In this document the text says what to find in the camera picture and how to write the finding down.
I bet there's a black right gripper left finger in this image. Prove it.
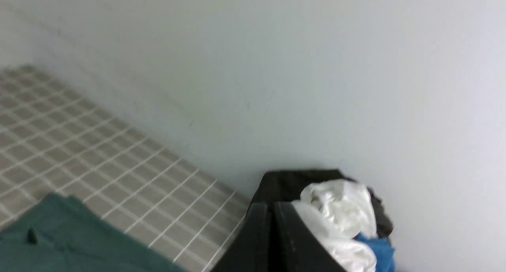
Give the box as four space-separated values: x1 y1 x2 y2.
212 202 272 272

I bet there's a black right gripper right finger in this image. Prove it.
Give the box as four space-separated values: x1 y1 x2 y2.
273 202 344 272

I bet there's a green long-sleeved shirt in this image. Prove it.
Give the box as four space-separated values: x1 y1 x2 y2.
0 193 183 272

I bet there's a white crumpled garment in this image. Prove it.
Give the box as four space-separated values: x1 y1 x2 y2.
291 179 377 272

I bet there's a black garment under white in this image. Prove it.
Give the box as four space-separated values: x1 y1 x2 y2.
251 169 394 238

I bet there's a blue garment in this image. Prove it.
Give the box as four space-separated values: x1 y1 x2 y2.
355 234 396 272

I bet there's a grey checkered tablecloth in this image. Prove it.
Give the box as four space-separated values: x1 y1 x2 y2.
0 65 249 272

